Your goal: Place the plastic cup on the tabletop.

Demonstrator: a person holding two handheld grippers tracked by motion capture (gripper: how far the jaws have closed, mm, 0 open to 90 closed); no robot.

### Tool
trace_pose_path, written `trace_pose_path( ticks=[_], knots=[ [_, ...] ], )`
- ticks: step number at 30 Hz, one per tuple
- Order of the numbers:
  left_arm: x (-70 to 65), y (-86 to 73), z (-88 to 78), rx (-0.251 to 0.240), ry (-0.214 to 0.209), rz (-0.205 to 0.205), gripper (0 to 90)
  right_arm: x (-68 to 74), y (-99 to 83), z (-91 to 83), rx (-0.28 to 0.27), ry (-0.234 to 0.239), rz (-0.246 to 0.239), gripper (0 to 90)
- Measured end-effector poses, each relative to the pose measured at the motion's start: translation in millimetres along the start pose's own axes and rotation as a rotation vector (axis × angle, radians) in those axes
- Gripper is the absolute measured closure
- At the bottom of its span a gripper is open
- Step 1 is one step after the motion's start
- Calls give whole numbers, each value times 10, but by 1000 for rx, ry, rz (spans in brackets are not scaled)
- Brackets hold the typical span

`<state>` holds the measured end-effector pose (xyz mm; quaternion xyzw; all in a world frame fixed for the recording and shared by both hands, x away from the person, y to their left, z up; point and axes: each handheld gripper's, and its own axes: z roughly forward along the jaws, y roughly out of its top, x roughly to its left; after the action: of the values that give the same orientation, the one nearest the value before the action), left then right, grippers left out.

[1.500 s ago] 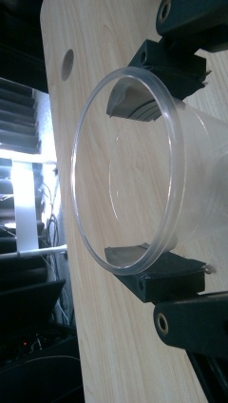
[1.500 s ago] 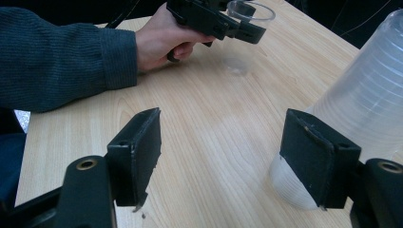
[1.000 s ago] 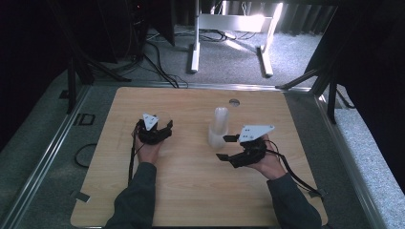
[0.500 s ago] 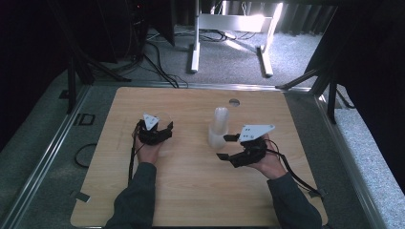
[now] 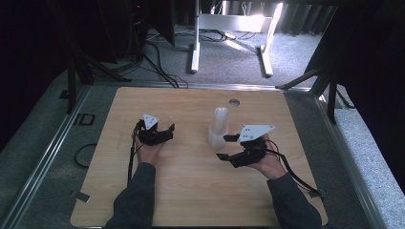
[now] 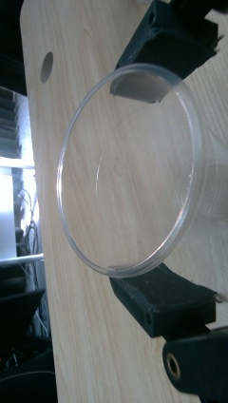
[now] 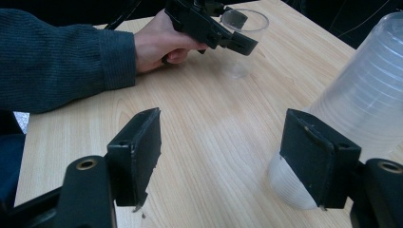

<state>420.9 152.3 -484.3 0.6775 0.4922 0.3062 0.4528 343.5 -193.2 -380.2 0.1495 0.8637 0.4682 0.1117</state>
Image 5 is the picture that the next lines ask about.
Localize left hand-held gripper cable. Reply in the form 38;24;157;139
126;119;143;187

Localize dark curtain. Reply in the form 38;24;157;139
0;0;70;152
313;0;405;187

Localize black cable loop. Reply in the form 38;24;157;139
74;142;97;169

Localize white desk frame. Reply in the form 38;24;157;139
189;0;285;78

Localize black metal stand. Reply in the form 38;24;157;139
274;62;339;125
64;47;132;115

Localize black floor cables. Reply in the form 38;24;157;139
139;28;189;90

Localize person's left hand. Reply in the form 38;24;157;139
132;135;166;167

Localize hand-held gripper cable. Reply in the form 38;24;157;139
266;137;328;200
126;119;143;187

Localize person's right hand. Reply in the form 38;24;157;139
246;133;288;181

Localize grey tape piece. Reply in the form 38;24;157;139
75;191;92;203

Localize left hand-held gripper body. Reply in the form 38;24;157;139
137;113;175;147

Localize grey pleated curtain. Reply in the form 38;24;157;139
276;2;337;36

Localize dark equipment tower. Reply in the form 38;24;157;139
95;0;149;63

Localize right hand-held gripper cable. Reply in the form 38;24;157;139
266;137;328;200

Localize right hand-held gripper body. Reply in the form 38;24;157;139
226;123;276;169

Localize stack of clear plastic cups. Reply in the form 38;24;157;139
207;106;230;150

